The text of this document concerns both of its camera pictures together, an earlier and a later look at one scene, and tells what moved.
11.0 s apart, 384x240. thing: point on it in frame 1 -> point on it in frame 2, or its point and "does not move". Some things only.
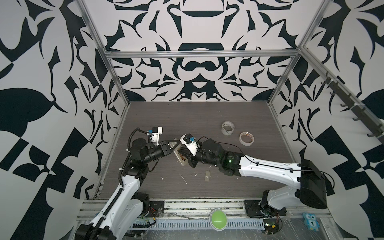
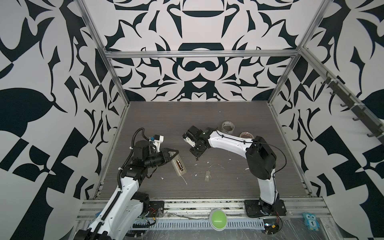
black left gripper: [165, 148] -> [164, 155]
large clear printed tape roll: [227, 127] does not move
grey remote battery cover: [207, 175] does not move
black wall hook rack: [359, 109] does not move
